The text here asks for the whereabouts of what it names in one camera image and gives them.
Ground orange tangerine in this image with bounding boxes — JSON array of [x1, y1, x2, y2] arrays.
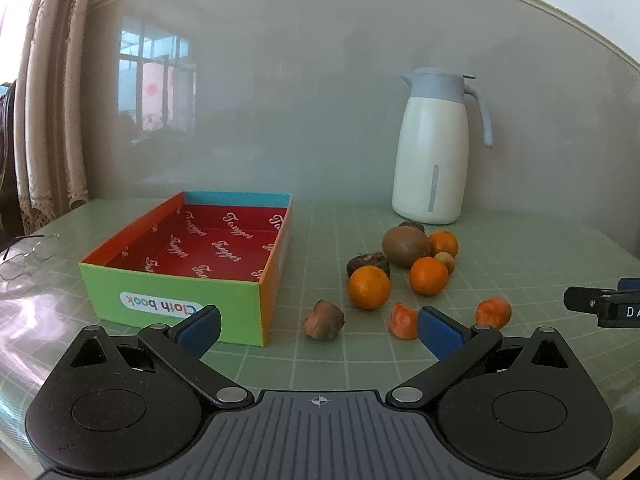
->
[[348, 266, 391, 311], [429, 230, 459, 258], [410, 257, 449, 296]]

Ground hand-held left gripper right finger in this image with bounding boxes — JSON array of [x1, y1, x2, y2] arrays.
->
[[386, 306, 571, 407]]

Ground green checked tablecloth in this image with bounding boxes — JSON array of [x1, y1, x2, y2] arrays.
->
[[0, 197, 640, 480]]

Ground brown kiwi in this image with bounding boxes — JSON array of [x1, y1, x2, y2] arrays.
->
[[382, 226, 432, 268]]

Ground white thermos jug grey lid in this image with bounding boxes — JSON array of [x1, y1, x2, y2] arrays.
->
[[391, 67, 495, 225]]

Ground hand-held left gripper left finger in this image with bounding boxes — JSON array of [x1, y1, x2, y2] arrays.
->
[[70, 305, 254, 409]]

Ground peeled tangerine piece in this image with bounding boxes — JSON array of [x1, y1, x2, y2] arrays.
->
[[475, 296, 512, 330], [389, 302, 419, 338]]

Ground brown shrivelled fruit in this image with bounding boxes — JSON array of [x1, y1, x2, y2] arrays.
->
[[302, 300, 345, 339]]

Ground colourful cardboard box red lining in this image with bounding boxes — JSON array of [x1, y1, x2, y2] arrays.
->
[[79, 191, 293, 347]]

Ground beige embroidered curtain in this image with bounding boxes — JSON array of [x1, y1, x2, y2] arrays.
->
[[0, 0, 108, 233]]

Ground thin metal eyeglasses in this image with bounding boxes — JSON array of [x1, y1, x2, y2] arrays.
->
[[0, 232, 61, 283]]

